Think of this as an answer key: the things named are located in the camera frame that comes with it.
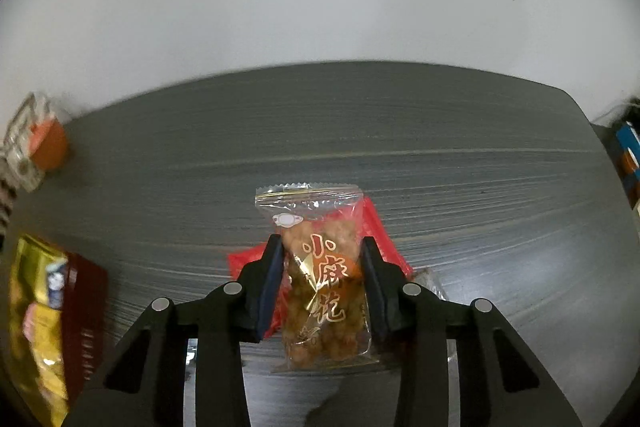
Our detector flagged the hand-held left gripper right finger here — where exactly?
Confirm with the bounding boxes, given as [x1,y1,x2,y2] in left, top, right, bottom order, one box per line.
[361,237,583,427]

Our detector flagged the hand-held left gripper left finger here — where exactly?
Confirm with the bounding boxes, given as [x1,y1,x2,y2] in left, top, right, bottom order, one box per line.
[62,234,283,427]

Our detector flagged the clear packet of fried twists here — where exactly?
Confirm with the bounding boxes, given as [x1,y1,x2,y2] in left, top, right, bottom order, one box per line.
[255,182,384,372]

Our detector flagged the red tin box gold inside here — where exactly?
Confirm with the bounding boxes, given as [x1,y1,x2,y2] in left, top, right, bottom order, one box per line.
[9,234,109,414]

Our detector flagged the yellow snack bag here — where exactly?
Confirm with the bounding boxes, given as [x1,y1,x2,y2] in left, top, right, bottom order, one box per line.
[11,235,63,308]

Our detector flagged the red snack packet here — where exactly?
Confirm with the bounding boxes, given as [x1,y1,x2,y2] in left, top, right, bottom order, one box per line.
[227,197,414,340]

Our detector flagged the orange cup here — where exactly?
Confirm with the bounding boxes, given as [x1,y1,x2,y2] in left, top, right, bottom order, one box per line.
[27,117,69,172]

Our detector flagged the white orange snack packet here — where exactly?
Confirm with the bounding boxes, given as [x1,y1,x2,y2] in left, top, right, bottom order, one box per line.
[0,92,57,194]

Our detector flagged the blue box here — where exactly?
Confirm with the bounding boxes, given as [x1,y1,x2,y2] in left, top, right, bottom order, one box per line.
[615,122,640,210]

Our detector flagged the thin cable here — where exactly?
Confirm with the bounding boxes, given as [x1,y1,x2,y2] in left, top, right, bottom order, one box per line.
[597,98,640,124]

